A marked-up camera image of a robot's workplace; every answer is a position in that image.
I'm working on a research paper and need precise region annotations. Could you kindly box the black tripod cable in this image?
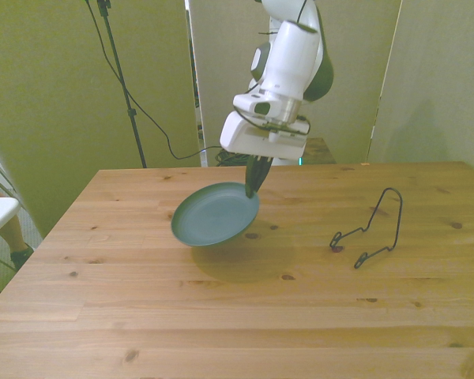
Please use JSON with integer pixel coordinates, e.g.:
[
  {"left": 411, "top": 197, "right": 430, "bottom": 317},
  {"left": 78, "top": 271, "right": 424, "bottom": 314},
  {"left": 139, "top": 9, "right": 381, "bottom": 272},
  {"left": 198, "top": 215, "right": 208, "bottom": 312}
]
[{"left": 85, "top": 0, "right": 222, "bottom": 161}]

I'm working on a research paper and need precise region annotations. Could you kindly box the black wire plate stand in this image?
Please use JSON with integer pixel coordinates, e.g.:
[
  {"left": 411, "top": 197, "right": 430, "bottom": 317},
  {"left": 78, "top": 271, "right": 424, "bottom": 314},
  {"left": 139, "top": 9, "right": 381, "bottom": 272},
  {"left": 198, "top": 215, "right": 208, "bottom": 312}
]
[{"left": 329, "top": 187, "right": 404, "bottom": 270}]

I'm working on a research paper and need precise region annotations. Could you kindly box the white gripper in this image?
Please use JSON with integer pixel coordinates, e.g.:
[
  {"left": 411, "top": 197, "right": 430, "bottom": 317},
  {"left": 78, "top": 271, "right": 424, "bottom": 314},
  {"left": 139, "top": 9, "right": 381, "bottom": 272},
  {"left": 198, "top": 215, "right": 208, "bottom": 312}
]
[{"left": 220, "top": 112, "right": 307, "bottom": 198}]

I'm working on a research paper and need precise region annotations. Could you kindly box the dark shoe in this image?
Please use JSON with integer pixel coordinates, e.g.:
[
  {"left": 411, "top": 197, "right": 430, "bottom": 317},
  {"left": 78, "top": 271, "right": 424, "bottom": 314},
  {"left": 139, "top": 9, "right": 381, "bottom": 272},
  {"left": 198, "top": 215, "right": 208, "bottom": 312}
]
[{"left": 10, "top": 243, "right": 36, "bottom": 272}]

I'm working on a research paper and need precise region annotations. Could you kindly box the small wooden table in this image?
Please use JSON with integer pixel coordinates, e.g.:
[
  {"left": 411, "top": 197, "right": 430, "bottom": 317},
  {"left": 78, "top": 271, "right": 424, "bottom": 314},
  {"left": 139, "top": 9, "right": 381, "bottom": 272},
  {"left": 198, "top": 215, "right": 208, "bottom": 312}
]
[{"left": 299, "top": 137, "right": 337, "bottom": 165}]

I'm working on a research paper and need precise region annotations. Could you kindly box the teal round plate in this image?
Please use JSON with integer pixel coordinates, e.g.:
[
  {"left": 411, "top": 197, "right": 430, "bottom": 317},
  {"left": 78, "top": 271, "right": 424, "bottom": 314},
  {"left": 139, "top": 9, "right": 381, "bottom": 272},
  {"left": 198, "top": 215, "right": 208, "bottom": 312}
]
[{"left": 170, "top": 181, "right": 261, "bottom": 248}]

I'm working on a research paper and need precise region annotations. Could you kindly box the black tripod stand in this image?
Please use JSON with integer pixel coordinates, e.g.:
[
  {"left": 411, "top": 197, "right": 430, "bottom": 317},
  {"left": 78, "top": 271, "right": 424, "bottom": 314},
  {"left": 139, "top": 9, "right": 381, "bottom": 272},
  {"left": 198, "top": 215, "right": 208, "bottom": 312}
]
[{"left": 96, "top": 0, "right": 149, "bottom": 169}]

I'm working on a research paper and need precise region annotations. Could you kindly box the person's bare leg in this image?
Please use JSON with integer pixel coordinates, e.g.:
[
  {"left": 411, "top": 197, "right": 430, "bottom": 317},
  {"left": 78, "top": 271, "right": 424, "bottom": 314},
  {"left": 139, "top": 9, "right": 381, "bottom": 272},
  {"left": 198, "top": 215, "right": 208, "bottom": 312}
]
[{"left": 0, "top": 211, "right": 31, "bottom": 253}]

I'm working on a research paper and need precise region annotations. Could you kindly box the coiled dark cable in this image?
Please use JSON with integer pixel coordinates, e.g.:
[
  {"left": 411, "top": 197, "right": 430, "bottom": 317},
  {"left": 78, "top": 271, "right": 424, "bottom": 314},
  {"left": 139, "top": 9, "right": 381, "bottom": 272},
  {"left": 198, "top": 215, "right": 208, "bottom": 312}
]
[{"left": 214, "top": 148, "right": 254, "bottom": 167}]

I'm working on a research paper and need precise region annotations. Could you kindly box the beige partition panel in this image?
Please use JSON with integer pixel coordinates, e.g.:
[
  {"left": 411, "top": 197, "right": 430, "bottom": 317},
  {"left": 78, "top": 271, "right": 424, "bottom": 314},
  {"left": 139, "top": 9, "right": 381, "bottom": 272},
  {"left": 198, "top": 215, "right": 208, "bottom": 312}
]
[
  {"left": 186, "top": 0, "right": 403, "bottom": 167},
  {"left": 0, "top": 0, "right": 201, "bottom": 238},
  {"left": 369, "top": 0, "right": 474, "bottom": 178}
]

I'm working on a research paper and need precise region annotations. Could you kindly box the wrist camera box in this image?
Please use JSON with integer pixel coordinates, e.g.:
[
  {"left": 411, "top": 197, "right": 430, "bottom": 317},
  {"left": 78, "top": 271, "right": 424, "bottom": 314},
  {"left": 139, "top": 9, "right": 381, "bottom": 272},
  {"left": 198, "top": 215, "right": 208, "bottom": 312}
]
[{"left": 256, "top": 117, "right": 311, "bottom": 137}]

